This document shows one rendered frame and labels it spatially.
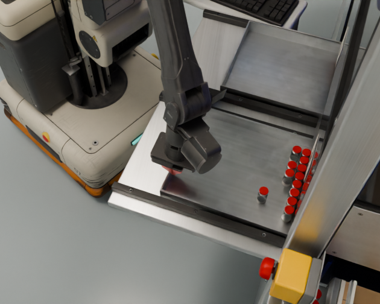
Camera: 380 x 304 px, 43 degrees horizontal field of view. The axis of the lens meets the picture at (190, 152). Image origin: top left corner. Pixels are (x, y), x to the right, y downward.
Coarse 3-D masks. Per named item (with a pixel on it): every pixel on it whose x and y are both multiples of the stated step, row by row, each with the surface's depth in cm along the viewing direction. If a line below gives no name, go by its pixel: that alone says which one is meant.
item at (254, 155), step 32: (224, 128) 121; (256, 128) 119; (224, 160) 116; (256, 160) 116; (288, 160) 116; (160, 192) 108; (192, 192) 111; (224, 192) 111; (256, 192) 111; (288, 192) 111; (256, 224) 103; (288, 224) 107
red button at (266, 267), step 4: (264, 260) 88; (268, 260) 88; (272, 260) 88; (264, 264) 88; (268, 264) 88; (272, 264) 88; (260, 268) 88; (264, 268) 88; (268, 268) 87; (272, 268) 87; (260, 272) 88; (264, 272) 88; (268, 272) 87; (272, 272) 89; (260, 276) 89; (264, 276) 88; (268, 276) 88
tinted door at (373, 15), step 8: (368, 0) 93; (376, 0) 75; (368, 8) 87; (376, 8) 71; (368, 16) 82; (376, 16) 68; (360, 24) 94; (368, 24) 77; (360, 32) 88; (368, 32) 73; (360, 40) 82; (368, 40) 69; (360, 48) 78; (352, 56) 89; (360, 56) 73; (352, 64) 83; (352, 72) 78; (344, 88) 84; (344, 96) 79
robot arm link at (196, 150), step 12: (168, 108) 89; (168, 120) 91; (192, 120) 93; (192, 132) 91; (204, 132) 92; (192, 144) 92; (204, 144) 90; (216, 144) 91; (192, 156) 92; (204, 156) 90; (216, 156) 92; (204, 168) 93
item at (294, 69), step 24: (264, 24) 137; (240, 48) 135; (264, 48) 136; (288, 48) 136; (312, 48) 136; (336, 48) 134; (240, 72) 131; (264, 72) 131; (288, 72) 131; (312, 72) 131; (240, 96) 125; (264, 96) 127; (288, 96) 127; (312, 96) 127
